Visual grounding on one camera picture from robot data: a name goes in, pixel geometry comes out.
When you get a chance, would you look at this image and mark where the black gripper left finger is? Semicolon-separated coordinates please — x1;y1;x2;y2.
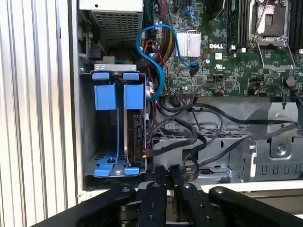
30;165;167;227

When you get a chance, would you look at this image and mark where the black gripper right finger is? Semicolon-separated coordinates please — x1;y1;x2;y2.
170;165;303;227

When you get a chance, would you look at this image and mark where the black disk power wire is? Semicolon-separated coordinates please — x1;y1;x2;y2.
139;132;209;159

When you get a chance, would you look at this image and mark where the hard disk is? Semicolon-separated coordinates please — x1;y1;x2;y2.
122;72;147;176

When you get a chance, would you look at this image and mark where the grey metal disk bay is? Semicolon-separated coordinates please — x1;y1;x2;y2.
79;63;149;183

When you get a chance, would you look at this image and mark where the empty blue disk carrier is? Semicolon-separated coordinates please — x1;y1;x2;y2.
91;71;119;177

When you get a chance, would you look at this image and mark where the black RAM slot bank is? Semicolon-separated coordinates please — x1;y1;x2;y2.
289;0;303;49
226;0;250;49

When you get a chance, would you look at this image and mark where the grey metal drive cage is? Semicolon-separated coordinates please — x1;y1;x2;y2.
151;96;303;184

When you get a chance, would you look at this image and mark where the open grey PC case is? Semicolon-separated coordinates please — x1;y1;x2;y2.
67;0;303;206

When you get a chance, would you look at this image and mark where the green motherboard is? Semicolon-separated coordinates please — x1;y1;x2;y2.
142;0;303;97

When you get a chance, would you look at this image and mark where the metal socket cover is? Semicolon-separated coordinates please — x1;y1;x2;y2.
255;37;295;72

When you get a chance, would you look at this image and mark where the silver ribbed heatsink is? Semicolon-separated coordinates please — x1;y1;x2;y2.
176;30;202;58

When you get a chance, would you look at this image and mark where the silver power supply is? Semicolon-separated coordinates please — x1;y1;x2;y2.
79;0;144;48

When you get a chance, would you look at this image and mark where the CPU socket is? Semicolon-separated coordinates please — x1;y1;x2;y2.
250;0;291;40

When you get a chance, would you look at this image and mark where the thin locking lever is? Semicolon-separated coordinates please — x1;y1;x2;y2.
257;0;270;28

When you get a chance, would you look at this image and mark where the long black cable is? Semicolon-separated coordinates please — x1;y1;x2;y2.
156;101;303;142

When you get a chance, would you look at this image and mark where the blue disk wire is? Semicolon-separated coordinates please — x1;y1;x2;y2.
136;23;201;103

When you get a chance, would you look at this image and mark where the braided power cable bundle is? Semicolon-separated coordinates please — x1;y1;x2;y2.
153;0;177;64

